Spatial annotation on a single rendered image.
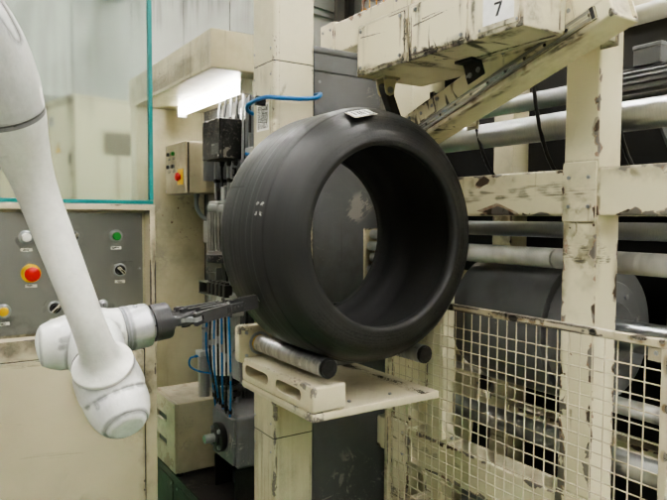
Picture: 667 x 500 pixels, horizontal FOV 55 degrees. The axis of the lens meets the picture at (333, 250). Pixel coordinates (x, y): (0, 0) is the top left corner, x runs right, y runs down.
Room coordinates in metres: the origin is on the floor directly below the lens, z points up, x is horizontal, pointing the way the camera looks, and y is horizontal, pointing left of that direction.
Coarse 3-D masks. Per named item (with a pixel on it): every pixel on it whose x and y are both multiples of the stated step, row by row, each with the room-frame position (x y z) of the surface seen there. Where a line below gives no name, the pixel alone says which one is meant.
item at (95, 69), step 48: (48, 0) 1.76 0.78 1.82; (96, 0) 1.82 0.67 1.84; (144, 0) 1.90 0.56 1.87; (48, 48) 1.75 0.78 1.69; (96, 48) 1.82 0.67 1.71; (144, 48) 1.90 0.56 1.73; (48, 96) 1.75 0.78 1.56; (96, 96) 1.82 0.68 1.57; (144, 96) 1.90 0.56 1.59; (96, 144) 1.82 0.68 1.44; (144, 144) 1.90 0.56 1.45; (0, 192) 1.69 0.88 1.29; (96, 192) 1.82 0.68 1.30; (144, 192) 1.89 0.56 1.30
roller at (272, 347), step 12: (264, 336) 1.64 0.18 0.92; (264, 348) 1.60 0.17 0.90; (276, 348) 1.55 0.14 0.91; (288, 348) 1.51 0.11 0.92; (300, 348) 1.49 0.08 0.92; (288, 360) 1.49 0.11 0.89; (300, 360) 1.44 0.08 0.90; (312, 360) 1.41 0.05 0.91; (324, 360) 1.38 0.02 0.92; (312, 372) 1.41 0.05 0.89; (324, 372) 1.37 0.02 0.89
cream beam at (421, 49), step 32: (448, 0) 1.53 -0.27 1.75; (480, 0) 1.44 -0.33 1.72; (544, 0) 1.38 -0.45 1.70; (384, 32) 1.74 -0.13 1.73; (416, 32) 1.63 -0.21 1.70; (448, 32) 1.53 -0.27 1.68; (480, 32) 1.44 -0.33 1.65; (512, 32) 1.40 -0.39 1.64; (544, 32) 1.40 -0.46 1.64; (384, 64) 1.74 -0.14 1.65; (416, 64) 1.70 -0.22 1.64; (448, 64) 1.70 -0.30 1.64
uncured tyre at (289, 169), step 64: (320, 128) 1.38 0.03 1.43; (384, 128) 1.43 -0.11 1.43; (256, 192) 1.36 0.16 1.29; (320, 192) 1.33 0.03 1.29; (384, 192) 1.79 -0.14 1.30; (448, 192) 1.53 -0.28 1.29; (256, 256) 1.33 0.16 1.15; (384, 256) 1.79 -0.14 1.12; (448, 256) 1.56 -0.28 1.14; (256, 320) 1.51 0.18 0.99; (320, 320) 1.34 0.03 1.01; (384, 320) 1.69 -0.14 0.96
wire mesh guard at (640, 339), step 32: (448, 320) 1.74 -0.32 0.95; (512, 320) 1.54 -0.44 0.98; (544, 320) 1.46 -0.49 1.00; (576, 352) 1.40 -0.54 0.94; (544, 384) 1.47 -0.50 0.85; (544, 416) 1.46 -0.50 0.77; (608, 416) 1.33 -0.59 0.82; (384, 448) 1.96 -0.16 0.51; (544, 448) 1.46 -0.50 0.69; (384, 480) 1.96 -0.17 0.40; (480, 480) 1.63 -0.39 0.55; (576, 480) 1.39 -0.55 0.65; (640, 480) 1.26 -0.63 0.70
